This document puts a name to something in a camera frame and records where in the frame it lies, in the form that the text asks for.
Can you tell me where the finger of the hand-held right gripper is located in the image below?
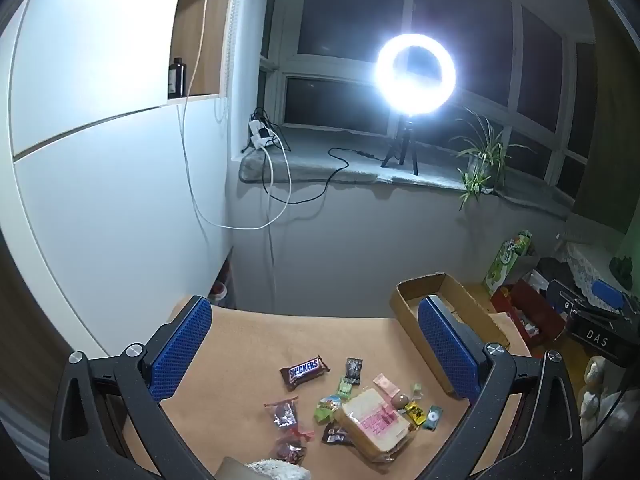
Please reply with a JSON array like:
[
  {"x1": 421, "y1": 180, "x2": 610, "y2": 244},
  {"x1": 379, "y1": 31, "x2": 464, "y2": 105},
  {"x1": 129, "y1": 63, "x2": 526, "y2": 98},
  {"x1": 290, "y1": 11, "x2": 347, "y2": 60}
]
[
  {"x1": 590, "y1": 279, "x2": 640, "y2": 311},
  {"x1": 547, "y1": 280, "x2": 621, "y2": 321}
]

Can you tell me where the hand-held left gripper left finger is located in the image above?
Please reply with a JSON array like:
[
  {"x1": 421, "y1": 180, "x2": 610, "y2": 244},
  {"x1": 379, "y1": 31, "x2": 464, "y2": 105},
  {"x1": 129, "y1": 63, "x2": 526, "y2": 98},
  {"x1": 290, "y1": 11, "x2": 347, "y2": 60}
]
[{"x1": 48, "y1": 296, "x2": 216, "y2": 480}]

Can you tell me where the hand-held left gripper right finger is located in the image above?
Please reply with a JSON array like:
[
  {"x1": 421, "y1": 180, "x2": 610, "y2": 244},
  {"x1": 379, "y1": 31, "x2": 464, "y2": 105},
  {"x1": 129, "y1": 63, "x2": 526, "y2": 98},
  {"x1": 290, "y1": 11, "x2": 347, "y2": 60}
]
[{"x1": 417, "y1": 296, "x2": 583, "y2": 480}]

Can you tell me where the cardboard box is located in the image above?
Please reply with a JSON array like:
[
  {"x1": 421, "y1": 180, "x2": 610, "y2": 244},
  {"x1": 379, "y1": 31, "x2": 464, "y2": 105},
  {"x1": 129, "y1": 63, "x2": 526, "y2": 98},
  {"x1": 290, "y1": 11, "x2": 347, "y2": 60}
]
[{"x1": 390, "y1": 272, "x2": 511, "y2": 396}]

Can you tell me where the bagged sliced bread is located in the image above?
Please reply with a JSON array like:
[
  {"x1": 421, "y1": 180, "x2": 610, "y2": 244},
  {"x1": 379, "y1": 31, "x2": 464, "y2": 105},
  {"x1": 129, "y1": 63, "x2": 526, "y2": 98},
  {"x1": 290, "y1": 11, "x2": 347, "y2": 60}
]
[{"x1": 334, "y1": 387, "x2": 416, "y2": 463}]

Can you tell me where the colourful snack packet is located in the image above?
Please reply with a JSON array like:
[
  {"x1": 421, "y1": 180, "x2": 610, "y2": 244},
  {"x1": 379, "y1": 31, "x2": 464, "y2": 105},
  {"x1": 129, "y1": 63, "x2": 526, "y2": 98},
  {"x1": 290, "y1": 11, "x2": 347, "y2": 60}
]
[{"x1": 312, "y1": 394, "x2": 343, "y2": 423}]

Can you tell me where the dark brown snack packet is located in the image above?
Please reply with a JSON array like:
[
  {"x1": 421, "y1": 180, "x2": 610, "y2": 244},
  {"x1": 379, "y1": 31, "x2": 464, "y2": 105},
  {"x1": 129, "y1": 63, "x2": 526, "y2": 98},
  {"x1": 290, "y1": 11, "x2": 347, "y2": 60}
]
[{"x1": 321, "y1": 421, "x2": 353, "y2": 446}]

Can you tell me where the dark red open box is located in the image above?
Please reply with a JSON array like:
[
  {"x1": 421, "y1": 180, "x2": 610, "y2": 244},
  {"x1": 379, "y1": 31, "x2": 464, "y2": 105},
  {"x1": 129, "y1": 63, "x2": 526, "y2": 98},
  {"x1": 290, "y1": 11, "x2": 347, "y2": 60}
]
[{"x1": 515, "y1": 280, "x2": 568, "y2": 343}]

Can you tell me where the dark green cloth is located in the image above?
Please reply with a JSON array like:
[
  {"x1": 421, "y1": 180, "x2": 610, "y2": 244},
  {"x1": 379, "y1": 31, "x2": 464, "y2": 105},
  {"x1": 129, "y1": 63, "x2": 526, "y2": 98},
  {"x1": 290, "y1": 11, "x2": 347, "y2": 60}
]
[{"x1": 610, "y1": 255, "x2": 640, "y2": 291}]

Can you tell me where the lace cloth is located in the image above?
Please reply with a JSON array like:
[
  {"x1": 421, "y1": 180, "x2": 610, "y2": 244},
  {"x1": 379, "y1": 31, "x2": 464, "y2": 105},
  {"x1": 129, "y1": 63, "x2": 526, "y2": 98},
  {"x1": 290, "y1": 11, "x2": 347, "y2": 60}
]
[{"x1": 565, "y1": 240, "x2": 640, "y2": 301}]

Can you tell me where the white plush toy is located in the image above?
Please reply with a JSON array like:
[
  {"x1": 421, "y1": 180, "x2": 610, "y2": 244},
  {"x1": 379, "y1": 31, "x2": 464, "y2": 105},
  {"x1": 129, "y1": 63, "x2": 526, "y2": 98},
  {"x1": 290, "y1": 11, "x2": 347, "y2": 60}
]
[{"x1": 580, "y1": 355, "x2": 631, "y2": 431}]

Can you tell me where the pink candy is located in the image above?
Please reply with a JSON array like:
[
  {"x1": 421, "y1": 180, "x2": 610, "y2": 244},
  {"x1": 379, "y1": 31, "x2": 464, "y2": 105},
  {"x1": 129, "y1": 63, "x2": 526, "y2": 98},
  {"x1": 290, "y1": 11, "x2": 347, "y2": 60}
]
[{"x1": 372, "y1": 373, "x2": 401, "y2": 398}]

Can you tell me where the brown paper table cover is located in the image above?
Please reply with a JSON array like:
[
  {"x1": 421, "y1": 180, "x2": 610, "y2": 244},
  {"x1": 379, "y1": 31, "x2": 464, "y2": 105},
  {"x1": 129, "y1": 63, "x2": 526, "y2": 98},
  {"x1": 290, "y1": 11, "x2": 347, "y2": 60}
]
[{"x1": 120, "y1": 296, "x2": 536, "y2": 480}]

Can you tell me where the green drink carton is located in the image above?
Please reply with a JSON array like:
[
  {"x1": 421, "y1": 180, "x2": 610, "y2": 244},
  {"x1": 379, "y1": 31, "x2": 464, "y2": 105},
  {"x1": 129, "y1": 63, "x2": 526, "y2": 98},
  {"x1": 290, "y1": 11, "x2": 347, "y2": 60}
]
[{"x1": 484, "y1": 230, "x2": 533, "y2": 296}]

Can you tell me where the brown chocolate bar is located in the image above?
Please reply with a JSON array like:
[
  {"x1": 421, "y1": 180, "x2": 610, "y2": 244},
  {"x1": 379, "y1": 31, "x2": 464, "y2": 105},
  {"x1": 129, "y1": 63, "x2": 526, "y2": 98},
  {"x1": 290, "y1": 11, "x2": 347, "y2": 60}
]
[{"x1": 279, "y1": 355, "x2": 331, "y2": 391}]

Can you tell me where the white fluffy cloth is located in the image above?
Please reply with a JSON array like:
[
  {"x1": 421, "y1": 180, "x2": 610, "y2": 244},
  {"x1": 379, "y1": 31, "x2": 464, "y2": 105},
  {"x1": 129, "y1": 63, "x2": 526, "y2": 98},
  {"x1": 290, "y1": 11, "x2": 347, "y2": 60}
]
[{"x1": 245, "y1": 457, "x2": 311, "y2": 480}]

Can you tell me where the dark curtain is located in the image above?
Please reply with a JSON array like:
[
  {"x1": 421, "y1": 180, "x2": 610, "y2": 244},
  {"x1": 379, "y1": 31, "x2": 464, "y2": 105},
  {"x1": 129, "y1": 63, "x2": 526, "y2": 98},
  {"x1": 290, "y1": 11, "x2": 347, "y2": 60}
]
[{"x1": 570, "y1": 0, "x2": 640, "y2": 236}]

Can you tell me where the potted spider plant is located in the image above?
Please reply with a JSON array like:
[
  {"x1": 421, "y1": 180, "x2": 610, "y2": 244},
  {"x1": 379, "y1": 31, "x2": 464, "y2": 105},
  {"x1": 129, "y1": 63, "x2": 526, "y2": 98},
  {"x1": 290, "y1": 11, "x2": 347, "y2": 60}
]
[{"x1": 449, "y1": 107, "x2": 536, "y2": 211}]

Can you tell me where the black tripod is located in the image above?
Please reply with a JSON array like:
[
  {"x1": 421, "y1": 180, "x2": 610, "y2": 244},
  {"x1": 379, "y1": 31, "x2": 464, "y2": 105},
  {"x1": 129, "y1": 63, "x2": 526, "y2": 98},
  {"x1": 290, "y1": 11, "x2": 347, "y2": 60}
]
[{"x1": 381, "y1": 115, "x2": 420, "y2": 177}]

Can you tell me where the grey stone windowsill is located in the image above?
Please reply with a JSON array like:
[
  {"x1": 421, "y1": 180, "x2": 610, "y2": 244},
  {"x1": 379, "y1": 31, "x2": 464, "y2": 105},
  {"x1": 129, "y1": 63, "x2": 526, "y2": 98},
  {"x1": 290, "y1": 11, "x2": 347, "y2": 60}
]
[{"x1": 239, "y1": 127, "x2": 576, "y2": 216}]

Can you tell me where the white power strip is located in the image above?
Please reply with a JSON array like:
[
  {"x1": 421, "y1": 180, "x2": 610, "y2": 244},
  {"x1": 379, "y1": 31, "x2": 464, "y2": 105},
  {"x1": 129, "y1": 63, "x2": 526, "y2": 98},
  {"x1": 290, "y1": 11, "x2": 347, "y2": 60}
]
[{"x1": 248, "y1": 115, "x2": 278, "y2": 150}]

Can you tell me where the dark bottle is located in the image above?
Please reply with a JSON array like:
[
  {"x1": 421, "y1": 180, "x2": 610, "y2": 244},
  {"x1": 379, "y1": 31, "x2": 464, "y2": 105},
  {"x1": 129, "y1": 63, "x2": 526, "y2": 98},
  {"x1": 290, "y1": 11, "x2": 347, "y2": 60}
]
[{"x1": 167, "y1": 57, "x2": 187, "y2": 100}]

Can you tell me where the window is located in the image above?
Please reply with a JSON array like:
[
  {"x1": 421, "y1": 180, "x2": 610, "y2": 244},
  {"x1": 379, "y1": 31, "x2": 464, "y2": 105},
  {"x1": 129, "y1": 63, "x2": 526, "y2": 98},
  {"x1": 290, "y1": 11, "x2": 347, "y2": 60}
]
[{"x1": 260, "y1": 0, "x2": 601, "y2": 196}]

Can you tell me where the white cable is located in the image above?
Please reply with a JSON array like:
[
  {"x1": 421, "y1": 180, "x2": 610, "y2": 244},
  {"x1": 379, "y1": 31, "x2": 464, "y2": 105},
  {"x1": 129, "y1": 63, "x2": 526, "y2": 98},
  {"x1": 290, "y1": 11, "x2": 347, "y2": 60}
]
[{"x1": 177, "y1": 0, "x2": 293, "y2": 231}]

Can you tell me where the black cable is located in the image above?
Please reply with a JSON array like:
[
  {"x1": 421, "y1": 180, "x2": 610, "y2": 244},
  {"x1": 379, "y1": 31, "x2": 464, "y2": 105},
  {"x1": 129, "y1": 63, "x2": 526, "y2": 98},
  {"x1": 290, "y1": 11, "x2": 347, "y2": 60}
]
[{"x1": 265, "y1": 147, "x2": 376, "y2": 206}]

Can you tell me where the ring light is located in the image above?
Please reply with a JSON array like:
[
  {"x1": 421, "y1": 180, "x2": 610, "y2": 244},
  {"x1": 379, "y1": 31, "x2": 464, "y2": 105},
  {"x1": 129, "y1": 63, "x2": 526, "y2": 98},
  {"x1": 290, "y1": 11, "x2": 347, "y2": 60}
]
[{"x1": 376, "y1": 33, "x2": 457, "y2": 116}]

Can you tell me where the wooden wall shelf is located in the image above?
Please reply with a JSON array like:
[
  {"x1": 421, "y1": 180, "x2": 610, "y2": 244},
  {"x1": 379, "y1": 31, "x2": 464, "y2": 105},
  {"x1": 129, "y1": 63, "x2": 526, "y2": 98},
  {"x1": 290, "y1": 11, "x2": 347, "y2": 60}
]
[{"x1": 167, "y1": 0, "x2": 236, "y2": 106}]

